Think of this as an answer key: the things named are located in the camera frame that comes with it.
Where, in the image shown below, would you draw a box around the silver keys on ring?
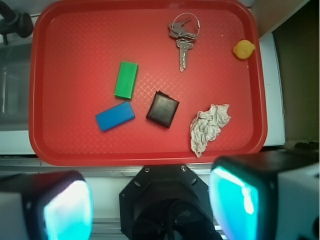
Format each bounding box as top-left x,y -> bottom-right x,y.
168,12 -> 201,73

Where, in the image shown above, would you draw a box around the red plastic tray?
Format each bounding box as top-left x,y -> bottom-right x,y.
29,0 -> 268,166

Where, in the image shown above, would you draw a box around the green rectangular block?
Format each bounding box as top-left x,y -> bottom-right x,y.
114,61 -> 139,99

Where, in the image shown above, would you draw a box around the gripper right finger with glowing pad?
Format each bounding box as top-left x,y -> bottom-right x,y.
208,149 -> 320,240

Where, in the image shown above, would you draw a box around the blue rectangular block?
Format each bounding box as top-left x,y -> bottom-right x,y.
95,101 -> 135,132

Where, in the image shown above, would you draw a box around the black clamp knob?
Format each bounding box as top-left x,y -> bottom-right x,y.
0,0 -> 34,46

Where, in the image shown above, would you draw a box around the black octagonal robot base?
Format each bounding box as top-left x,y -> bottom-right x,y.
119,165 -> 222,240

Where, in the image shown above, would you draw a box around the black leather wallet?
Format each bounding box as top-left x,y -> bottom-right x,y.
146,91 -> 180,129

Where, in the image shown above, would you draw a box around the yellow rubber duck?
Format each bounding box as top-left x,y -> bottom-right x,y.
232,39 -> 256,60

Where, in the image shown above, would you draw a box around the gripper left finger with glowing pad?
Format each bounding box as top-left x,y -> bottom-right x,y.
0,170 -> 94,240

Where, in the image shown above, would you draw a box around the crumpled white paper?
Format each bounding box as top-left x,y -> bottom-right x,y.
189,104 -> 231,158

